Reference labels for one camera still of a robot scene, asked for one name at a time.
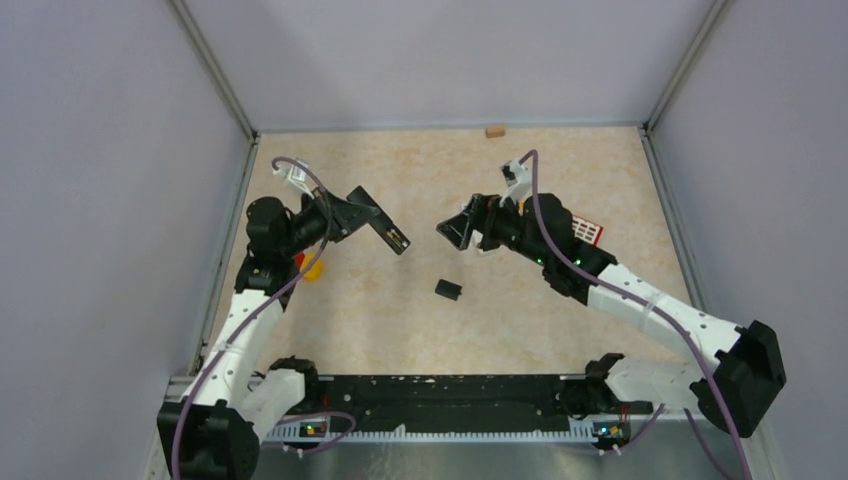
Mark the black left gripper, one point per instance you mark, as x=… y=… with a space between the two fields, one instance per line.
x=347 y=216

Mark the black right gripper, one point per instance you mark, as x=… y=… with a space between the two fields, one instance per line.
x=481 y=215

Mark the black remote control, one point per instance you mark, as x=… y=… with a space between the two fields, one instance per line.
x=382 y=223

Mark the black battery cover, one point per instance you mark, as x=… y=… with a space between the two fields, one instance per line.
x=448 y=289

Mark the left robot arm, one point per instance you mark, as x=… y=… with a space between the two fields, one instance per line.
x=215 y=429

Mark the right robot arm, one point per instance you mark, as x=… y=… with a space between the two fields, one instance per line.
x=737 y=371

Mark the red and yellow toy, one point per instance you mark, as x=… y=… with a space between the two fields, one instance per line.
x=309 y=266

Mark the small wooden block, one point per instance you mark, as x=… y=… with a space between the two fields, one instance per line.
x=495 y=131

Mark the red toy window block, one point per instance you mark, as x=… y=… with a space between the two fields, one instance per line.
x=586 y=230

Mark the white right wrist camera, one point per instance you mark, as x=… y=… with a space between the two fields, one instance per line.
x=518 y=180

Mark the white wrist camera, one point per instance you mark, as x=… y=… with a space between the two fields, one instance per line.
x=293 y=174
x=518 y=180

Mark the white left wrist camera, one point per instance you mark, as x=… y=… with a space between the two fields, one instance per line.
x=293 y=174

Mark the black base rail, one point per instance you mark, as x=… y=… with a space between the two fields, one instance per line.
x=450 y=404

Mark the aluminium frame rail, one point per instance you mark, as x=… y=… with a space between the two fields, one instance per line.
x=457 y=424

